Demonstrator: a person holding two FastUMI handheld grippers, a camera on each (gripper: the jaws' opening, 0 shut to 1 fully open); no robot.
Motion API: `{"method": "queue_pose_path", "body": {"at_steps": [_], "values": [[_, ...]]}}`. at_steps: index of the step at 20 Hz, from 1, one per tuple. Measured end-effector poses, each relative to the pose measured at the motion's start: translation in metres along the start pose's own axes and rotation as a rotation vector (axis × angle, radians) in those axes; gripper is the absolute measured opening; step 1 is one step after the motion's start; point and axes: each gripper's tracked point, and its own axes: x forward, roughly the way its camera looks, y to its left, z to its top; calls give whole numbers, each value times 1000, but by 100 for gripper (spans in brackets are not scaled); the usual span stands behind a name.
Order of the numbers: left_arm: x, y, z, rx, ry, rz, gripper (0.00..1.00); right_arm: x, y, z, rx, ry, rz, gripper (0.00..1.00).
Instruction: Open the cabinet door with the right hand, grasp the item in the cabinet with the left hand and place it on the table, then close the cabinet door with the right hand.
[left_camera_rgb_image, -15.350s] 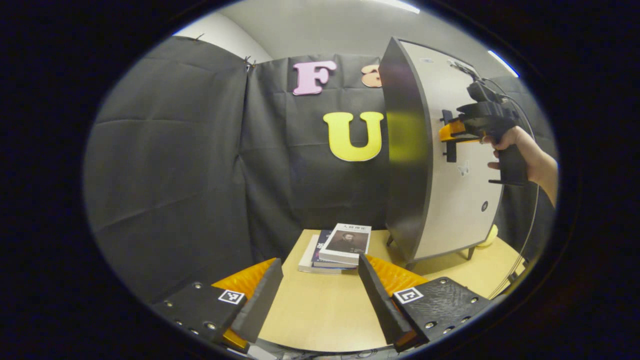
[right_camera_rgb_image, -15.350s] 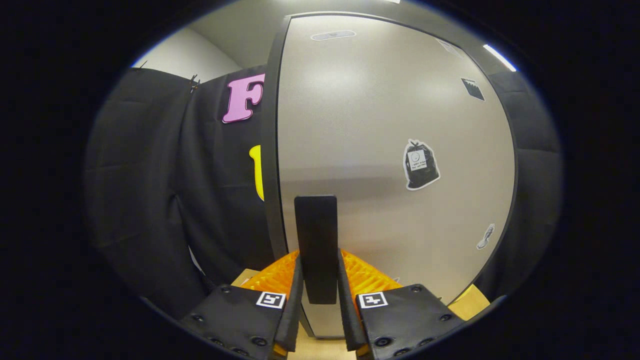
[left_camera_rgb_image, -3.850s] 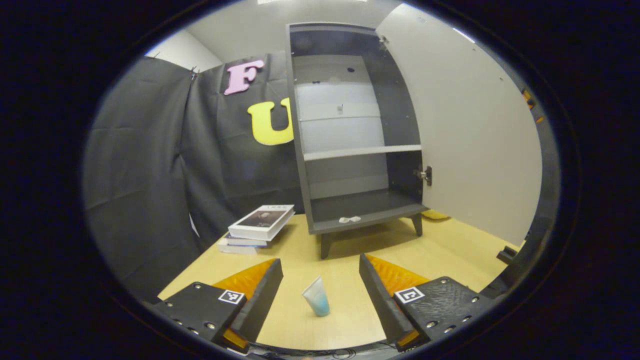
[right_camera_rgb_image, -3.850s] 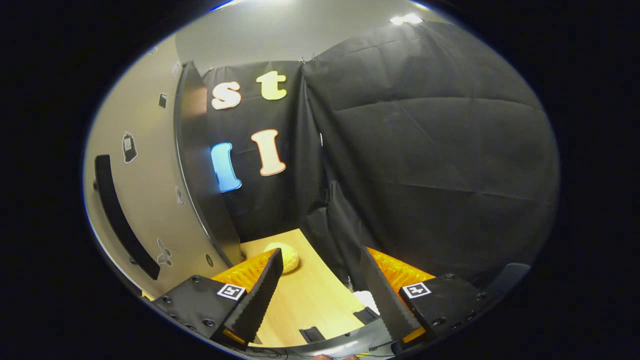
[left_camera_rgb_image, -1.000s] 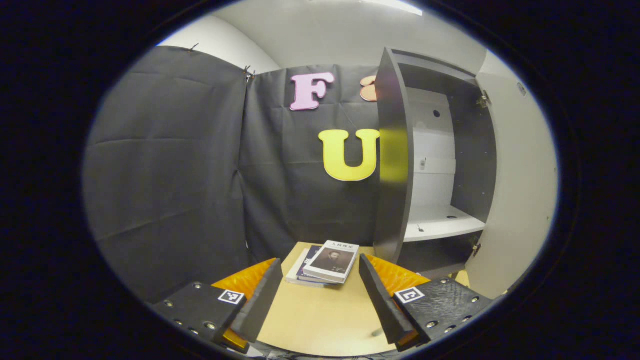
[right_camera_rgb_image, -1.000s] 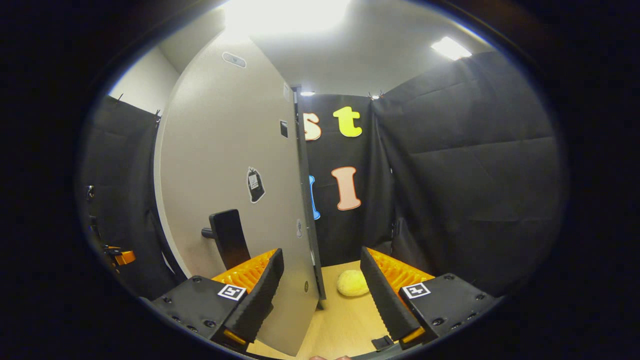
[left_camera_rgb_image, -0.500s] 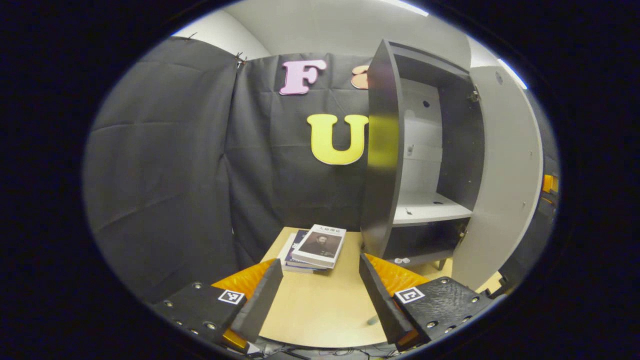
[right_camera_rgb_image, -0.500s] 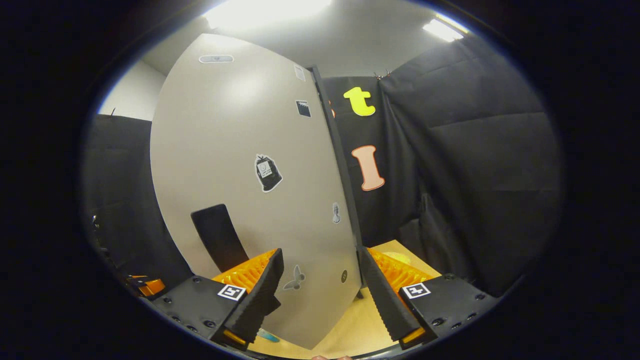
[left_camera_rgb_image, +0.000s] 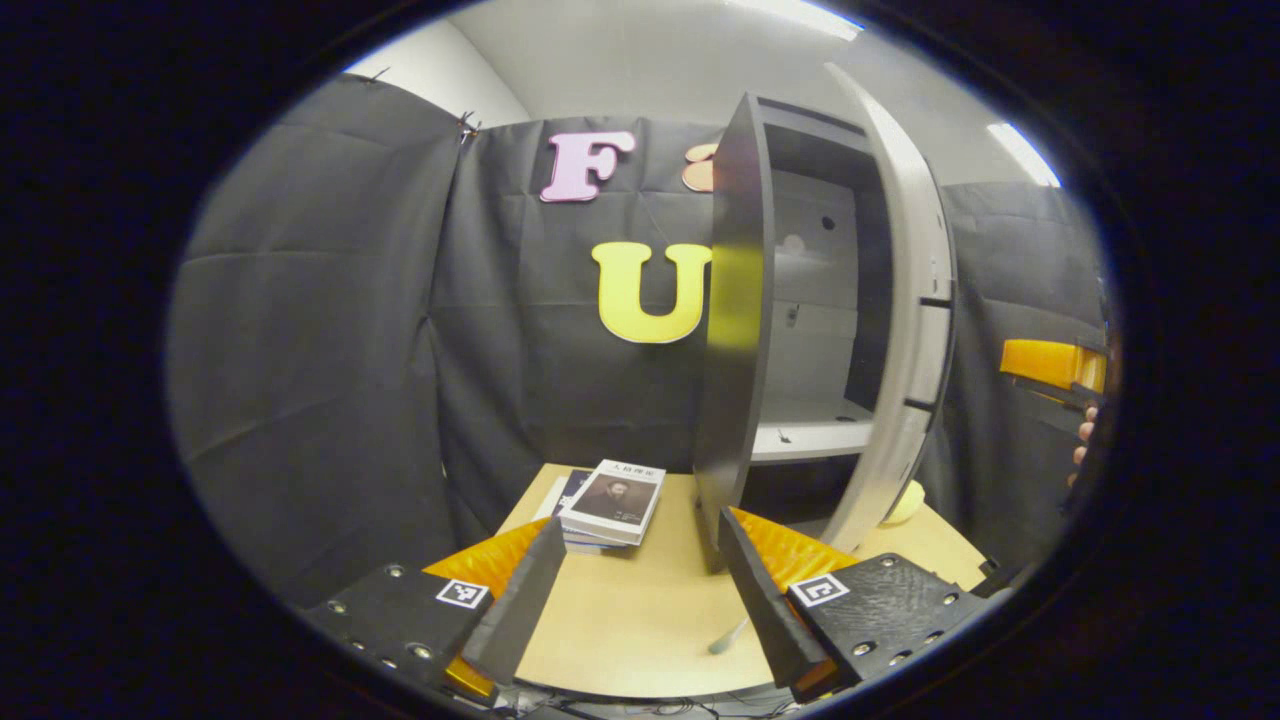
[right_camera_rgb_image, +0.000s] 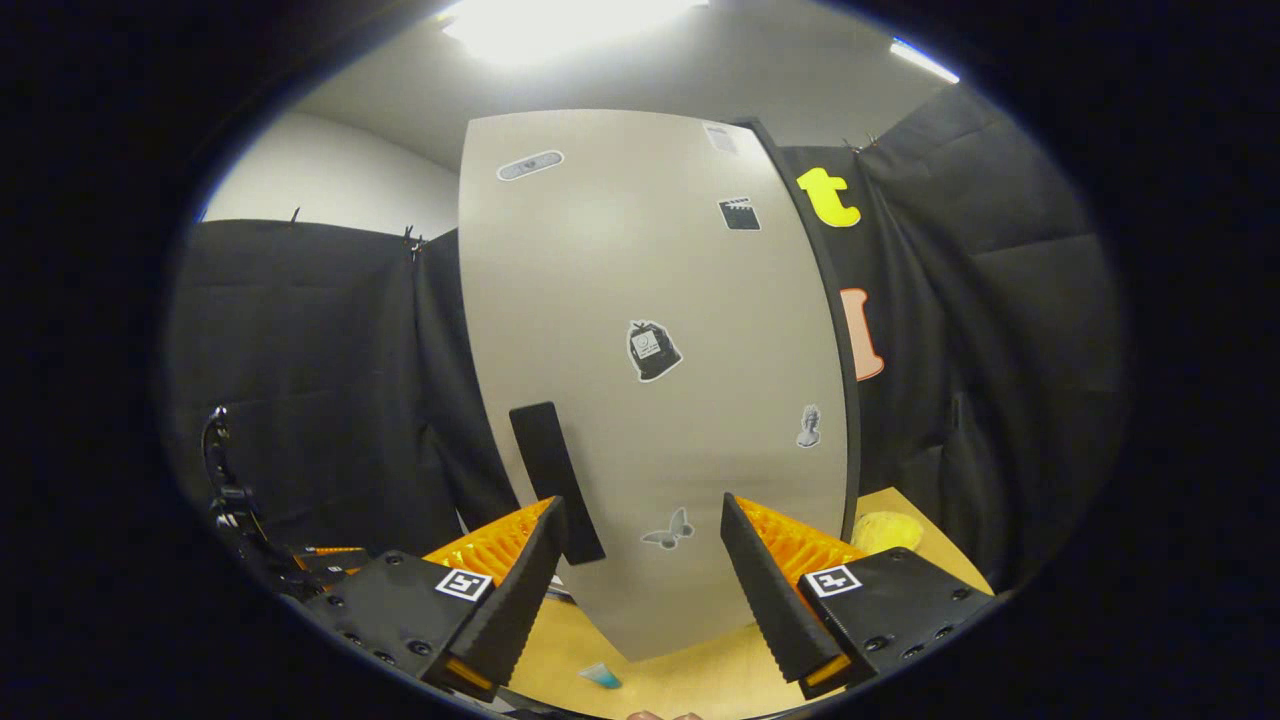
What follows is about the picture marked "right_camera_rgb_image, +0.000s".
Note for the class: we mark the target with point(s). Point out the small ceiling light panel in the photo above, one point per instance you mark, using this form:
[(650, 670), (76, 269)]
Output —
[(922, 60)]

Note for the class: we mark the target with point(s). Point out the dark grey cabinet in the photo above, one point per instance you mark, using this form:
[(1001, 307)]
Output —
[(851, 400)]

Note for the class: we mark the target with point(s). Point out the white cabinet door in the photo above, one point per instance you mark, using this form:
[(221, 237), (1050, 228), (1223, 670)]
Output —
[(650, 280)]

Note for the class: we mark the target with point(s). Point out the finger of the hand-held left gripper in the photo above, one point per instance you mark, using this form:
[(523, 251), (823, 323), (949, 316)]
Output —
[(335, 551)]

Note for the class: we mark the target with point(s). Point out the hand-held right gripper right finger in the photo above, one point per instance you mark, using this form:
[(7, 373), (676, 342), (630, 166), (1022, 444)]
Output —
[(770, 600)]

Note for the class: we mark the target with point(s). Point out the blue and white tube bottle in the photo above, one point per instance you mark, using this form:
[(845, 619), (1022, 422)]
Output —
[(602, 677)]

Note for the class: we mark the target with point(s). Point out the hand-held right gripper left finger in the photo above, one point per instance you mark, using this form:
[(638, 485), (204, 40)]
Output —
[(520, 590)]

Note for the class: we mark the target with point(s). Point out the black backdrop cloth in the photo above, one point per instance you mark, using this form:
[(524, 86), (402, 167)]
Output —
[(320, 330)]

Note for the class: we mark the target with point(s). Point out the large ceiling light panel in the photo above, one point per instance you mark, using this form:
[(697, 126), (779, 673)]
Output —
[(570, 25)]

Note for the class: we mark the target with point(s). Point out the yellow sponge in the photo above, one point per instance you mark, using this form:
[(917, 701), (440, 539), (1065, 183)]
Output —
[(885, 532)]

